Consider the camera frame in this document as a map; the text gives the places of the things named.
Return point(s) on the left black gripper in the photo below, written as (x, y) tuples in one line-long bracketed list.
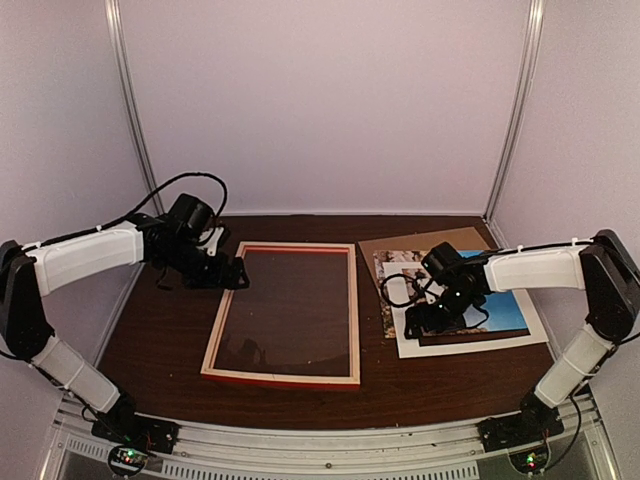
[(217, 278)]

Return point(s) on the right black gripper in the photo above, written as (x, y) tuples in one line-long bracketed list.
[(413, 321)]

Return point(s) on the white mat board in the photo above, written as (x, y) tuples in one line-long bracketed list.
[(409, 348)]

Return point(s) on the wooden picture frame red edge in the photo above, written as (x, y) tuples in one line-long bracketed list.
[(288, 381)]

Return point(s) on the clear acrylic sheet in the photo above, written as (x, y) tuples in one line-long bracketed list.
[(293, 319)]

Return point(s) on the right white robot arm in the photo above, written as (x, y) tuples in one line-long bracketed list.
[(600, 267)]

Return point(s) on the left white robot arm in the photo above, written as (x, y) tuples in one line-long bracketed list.
[(186, 239)]

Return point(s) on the landscape photo print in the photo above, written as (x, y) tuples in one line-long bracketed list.
[(406, 286)]

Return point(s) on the brown backing board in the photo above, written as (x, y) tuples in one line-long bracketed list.
[(412, 248)]

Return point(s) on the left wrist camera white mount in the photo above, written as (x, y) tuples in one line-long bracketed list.
[(212, 239)]

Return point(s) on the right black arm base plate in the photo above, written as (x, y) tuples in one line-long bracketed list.
[(515, 430)]

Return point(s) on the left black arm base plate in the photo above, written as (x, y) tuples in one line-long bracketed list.
[(149, 435)]

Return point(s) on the aluminium front rail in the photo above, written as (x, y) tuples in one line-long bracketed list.
[(447, 451)]

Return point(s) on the left aluminium corner post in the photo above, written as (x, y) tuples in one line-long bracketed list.
[(117, 37)]

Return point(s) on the aluminium corner post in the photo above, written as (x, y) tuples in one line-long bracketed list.
[(117, 37), (526, 74)]

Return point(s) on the right aluminium corner post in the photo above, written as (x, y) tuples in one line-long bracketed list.
[(526, 74)]

